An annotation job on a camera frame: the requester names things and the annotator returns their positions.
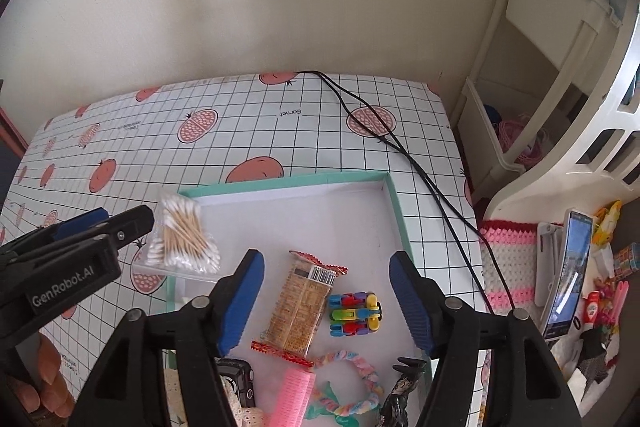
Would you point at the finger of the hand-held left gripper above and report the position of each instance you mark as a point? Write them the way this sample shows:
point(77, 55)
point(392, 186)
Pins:
point(132, 222)
point(80, 221)

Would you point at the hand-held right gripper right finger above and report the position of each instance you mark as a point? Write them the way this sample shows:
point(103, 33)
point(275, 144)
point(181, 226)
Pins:
point(415, 302)

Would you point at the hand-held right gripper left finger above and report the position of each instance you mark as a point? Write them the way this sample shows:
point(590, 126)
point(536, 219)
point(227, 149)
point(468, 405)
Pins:
point(240, 302)

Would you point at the bag of cotton swabs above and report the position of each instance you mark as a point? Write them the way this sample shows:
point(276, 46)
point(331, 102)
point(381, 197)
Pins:
point(185, 232)

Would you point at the orange snack packet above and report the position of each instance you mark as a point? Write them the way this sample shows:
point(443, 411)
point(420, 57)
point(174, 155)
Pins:
point(295, 307)

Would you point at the colourful toy car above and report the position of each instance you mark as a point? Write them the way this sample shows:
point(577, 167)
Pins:
point(352, 312)

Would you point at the black toy car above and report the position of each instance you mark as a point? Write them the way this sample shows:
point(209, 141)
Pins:
point(237, 379)

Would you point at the pink hair roller clip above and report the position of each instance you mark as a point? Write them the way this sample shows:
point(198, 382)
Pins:
point(292, 397)

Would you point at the teal shallow cardboard tray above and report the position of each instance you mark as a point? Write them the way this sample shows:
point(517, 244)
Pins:
point(325, 227)

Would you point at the cream lace cloth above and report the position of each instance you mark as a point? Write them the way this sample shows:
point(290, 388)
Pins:
point(250, 417)

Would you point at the green plastic hair clip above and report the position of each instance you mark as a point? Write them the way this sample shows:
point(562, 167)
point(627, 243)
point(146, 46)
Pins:
point(325, 394)

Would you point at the person's left hand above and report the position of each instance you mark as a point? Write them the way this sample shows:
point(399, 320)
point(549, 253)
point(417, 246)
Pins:
point(50, 372)

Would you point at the pink white crochet blanket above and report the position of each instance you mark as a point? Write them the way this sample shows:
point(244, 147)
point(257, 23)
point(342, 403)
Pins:
point(510, 267)

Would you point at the red edged dark panel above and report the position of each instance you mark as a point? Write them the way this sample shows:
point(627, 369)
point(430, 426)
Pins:
point(12, 132)

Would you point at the grey phone stand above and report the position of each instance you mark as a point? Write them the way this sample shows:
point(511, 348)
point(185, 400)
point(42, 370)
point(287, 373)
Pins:
point(547, 257)

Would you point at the grid fruit print tablecloth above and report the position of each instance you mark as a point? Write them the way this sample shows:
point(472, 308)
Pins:
point(250, 122)

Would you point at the smartphone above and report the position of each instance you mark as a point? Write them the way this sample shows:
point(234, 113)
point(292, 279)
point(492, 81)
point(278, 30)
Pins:
point(570, 272)

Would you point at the small red bottle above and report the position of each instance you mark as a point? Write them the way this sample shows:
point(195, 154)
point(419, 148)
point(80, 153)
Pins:
point(591, 307)

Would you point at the black white knit glove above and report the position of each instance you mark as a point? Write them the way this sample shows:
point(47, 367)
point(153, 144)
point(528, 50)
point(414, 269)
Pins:
point(595, 354)

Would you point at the pink yarn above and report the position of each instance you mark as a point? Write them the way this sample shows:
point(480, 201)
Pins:
point(520, 137)

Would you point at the yellow toy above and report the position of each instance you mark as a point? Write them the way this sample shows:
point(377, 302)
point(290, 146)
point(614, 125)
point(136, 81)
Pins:
point(607, 222)

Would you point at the cream storage shelf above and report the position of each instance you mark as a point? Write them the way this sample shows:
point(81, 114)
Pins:
point(540, 7)

